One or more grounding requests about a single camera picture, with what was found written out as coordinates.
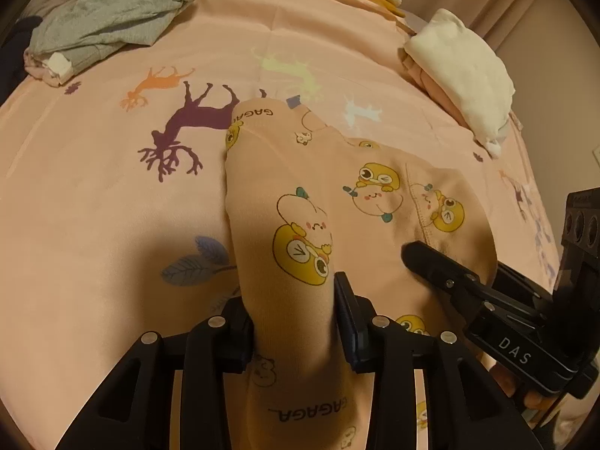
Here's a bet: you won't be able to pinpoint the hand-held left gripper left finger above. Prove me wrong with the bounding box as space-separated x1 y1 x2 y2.
56 296 256 450

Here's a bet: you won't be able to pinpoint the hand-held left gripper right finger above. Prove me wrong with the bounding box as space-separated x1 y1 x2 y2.
334 271 535 450

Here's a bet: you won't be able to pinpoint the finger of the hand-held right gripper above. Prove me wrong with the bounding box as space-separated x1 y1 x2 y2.
492 262 560 314
400 241 498 312

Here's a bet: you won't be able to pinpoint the pink cartoon print pants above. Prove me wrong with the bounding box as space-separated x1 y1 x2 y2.
222 97 500 450

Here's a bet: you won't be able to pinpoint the person's right hand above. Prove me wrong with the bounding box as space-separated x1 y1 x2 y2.
521 390 560 414

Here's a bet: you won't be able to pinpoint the pink folded cloth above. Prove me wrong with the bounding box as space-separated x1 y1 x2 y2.
402 54 470 123

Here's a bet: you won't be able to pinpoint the white fluffy folded cloth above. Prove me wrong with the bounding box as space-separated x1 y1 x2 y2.
404 8 516 158

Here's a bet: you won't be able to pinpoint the pink deer print bedsheet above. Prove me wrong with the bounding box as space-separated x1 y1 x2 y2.
0 0 563 450

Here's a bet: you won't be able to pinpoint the beige curtain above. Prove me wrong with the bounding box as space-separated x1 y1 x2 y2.
462 0 566 54

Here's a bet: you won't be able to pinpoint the pale pink crumpled cloth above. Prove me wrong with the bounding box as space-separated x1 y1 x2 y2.
23 51 73 87

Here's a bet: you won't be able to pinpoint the grey garment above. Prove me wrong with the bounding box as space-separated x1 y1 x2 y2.
29 0 201 75

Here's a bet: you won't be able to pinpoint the dark cloth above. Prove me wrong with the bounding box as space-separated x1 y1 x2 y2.
0 15 44 100

